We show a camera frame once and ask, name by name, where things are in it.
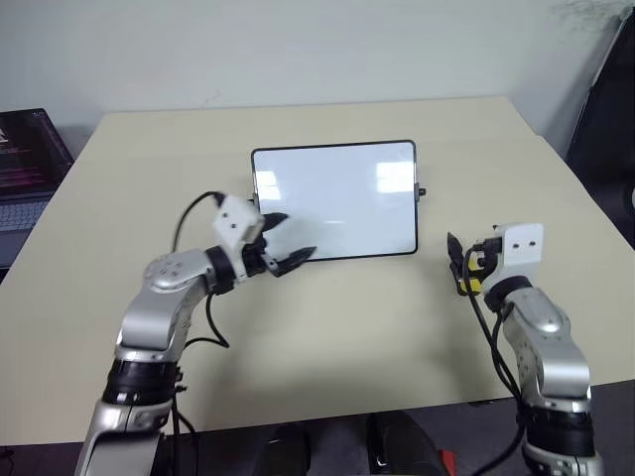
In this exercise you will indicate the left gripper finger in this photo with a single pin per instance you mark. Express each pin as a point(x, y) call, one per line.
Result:
point(296, 258)
point(276, 221)

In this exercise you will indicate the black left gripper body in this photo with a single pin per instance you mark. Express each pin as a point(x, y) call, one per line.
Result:
point(258, 258)

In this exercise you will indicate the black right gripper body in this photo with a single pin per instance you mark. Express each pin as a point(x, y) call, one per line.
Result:
point(488, 265)

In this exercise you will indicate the yellow and black eraser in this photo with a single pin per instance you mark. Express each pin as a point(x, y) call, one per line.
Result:
point(473, 263)

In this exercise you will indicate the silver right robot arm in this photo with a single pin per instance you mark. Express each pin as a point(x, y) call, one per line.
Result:
point(546, 337)

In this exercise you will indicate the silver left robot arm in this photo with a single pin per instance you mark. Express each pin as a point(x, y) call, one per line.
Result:
point(159, 307)

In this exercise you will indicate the black-framed tabletop whiteboard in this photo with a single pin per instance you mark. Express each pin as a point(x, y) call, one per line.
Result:
point(337, 198)

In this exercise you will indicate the black chair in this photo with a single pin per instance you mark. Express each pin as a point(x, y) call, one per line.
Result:
point(605, 129)

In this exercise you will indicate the dark rounded shape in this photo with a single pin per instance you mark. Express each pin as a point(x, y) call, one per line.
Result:
point(404, 446)
point(288, 453)

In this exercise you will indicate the small red object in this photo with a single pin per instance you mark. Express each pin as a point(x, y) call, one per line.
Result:
point(446, 462)

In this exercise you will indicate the open grey laptop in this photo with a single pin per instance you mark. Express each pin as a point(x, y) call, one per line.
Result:
point(25, 168)

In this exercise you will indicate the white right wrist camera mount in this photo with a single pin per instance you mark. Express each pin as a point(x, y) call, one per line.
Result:
point(518, 253)

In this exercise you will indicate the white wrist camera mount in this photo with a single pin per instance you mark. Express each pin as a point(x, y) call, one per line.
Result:
point(237, 223)
point(518, 253)

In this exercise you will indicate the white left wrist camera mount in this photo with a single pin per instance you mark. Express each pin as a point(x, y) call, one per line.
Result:
point(237, 223)

